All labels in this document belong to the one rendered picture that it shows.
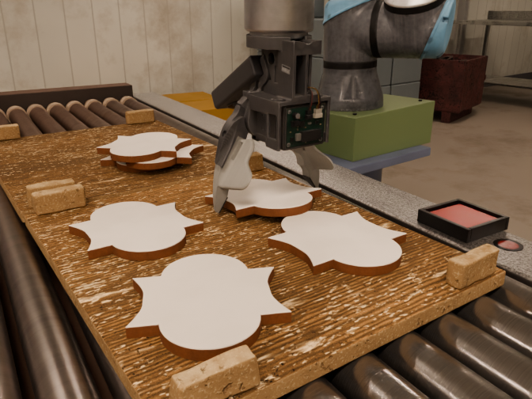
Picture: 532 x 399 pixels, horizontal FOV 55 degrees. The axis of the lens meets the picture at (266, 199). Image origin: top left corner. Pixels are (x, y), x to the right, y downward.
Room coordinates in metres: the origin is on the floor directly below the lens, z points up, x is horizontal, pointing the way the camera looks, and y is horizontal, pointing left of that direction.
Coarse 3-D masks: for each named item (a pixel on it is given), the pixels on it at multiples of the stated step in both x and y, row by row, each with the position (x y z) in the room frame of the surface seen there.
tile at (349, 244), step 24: (288, 216) 0.53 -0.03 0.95; (312, 216) 0.53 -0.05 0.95; (336, 216) 0.53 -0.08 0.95; (360, 216) 0.53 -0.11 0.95; (288, 240) 0.47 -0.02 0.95; (312, 240) 0.47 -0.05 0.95; (336, 240) 0.47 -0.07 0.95; (360, 240) 0.47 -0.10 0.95; (384, 240) 0.47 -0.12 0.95; (312, 264) 0.42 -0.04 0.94; (336, 264) 0.43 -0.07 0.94; (360, 264) 0.42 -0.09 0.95; (384, 264) 0.42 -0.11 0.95
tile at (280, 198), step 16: (240, 192) 0.60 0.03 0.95; (256, 192) 0.60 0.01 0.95; (272, 192) 0.59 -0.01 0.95; (288, 192) 0.59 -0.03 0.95; (304, 192) 0.59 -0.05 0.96; (320, 192) 0.60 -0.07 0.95; (240, 208) 0.54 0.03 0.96; (256, 208) 0.54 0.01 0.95; (272, 208) 0.53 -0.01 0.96; (288, 208) 0.53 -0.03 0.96; (304, 208) 0.54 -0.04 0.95
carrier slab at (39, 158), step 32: (96, 128) 1.02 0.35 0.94; (128, 128) 1.02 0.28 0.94; (160, 128) 1.02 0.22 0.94; (0, 160) 0.80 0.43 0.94; (32, 160) 0.80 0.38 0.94; (64, 160) 0.80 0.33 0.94; (96, 160) 0.80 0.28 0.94; (192, 160) 0.80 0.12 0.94; (96, 192) 0.64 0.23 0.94; (128, 192) 0.65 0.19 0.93
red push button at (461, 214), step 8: (448, 208) 0.60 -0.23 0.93; (456, 208) 0.60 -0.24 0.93; (464, 208) 0.60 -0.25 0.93; (472, 208) 0.60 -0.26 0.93; (448, 216) 0.58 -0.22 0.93; (456, 216) 0.58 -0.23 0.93; (464, 216) 0.58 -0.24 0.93; (472, 216) 0.58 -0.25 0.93; (480, 216) 0.58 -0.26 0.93; (488, 216) 0.58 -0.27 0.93; (464, 224) 0.55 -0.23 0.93; (472, 224) 0.55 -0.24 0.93
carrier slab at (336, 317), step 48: (144, 192) 0.64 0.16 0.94; (192, 192) 0.64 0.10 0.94; (48, 240) 0.49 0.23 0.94; (192, 240) 0.49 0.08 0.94; (240, 240) 0.49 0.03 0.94; (432, 240) 0.49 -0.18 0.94; (96, 288) 0.40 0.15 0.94; (288, 288) 0.40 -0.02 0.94; (336, 288) 0.40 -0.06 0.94; (384, 288) 0.40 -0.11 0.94; (432, 288) 0.40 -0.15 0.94; (480, 288) 0.40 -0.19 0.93; (96, 336) 0.34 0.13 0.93; (288, 336) 0.32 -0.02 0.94; (336, 336) 0.32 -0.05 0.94; (384, 336) 0.33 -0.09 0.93; (144, 384) 0.27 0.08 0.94; (288, 384) 0.28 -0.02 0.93
